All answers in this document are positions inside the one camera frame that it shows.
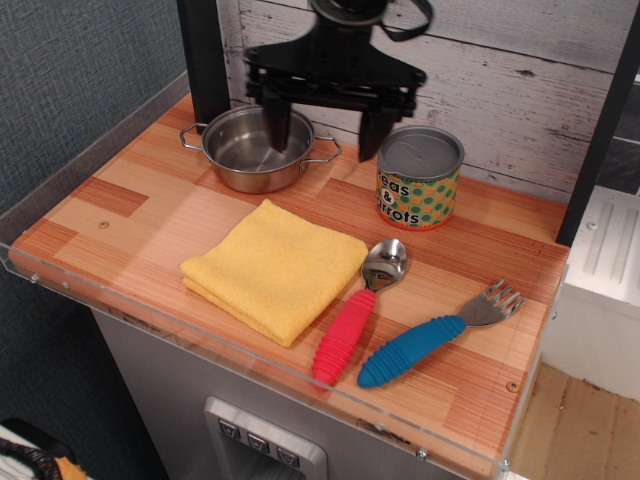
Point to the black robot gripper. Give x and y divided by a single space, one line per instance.
333 67

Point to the yellow cloth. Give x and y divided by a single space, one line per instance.
276 272

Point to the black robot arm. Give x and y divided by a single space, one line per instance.
364 14

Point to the stainless steel pot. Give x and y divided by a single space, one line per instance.
237 146

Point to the peas and carrots can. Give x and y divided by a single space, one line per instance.
418 172

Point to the grey toy fridge cabinet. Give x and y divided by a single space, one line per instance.
169 378

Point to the silver dispenser button panel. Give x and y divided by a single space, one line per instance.
249 447

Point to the white toy sink unit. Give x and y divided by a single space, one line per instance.
593 331

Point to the orange object at corner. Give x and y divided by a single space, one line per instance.
69 470

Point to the black vertical post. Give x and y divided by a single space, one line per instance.
204 55

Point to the red handled spoon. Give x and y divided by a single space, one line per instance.
384 266

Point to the blue handled fork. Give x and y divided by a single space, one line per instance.
397 356

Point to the clear acrylic guard rail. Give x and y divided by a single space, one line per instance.
111 229

